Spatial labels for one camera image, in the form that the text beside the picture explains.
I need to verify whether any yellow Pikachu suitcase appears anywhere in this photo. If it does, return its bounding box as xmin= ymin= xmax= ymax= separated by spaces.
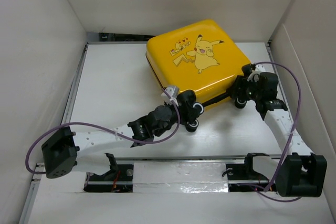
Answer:
xmin=145 ymin=19 xmax=251 ymax=107

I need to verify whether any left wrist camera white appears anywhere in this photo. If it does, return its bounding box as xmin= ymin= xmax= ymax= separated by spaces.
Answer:
xmin=161 ymin=85 xmax=180 ymax=105

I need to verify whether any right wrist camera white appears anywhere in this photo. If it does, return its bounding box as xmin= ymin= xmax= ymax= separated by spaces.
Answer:
xmin=247 ymin=65 xmax=266 ymax=82

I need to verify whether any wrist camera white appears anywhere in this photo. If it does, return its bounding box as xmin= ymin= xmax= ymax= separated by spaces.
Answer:
xmin=161 ymin=85 xmax=180 ymax=105
xmin=247 ymin=65 xmax=266 ymax=82

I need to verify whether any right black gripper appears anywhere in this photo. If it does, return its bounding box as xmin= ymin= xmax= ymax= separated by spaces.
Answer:
xmin=225 ymin=74 xmax=262 ymax=102

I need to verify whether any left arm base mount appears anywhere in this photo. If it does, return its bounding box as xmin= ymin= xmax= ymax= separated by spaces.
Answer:
xmin=83 ymin=154 xmax=134 ymax=193

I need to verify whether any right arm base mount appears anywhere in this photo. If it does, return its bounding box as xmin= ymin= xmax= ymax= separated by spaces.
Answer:
xmin=222 ymin=153 xmax=278 ymax=193

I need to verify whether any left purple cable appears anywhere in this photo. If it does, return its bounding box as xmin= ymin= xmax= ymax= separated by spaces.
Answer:
xmin=25 ymin=91 xmax=182 ymax=175

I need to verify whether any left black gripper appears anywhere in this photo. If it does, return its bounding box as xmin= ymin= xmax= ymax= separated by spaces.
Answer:
xmin=154 ymin=99 xmax=199 ymax=138

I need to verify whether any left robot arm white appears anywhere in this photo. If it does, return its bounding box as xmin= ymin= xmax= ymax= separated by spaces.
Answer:
xmin=41 ymin=103 xmax=185 ymax=180

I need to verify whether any aluminium front rail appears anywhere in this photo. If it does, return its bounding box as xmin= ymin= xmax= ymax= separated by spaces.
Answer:
xmin=31 ymin=155 xmax=305 ymax=185

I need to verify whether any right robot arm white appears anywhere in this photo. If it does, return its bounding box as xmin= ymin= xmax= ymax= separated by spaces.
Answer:
xmin=227 ymin=71 xmax=327 ymax=197

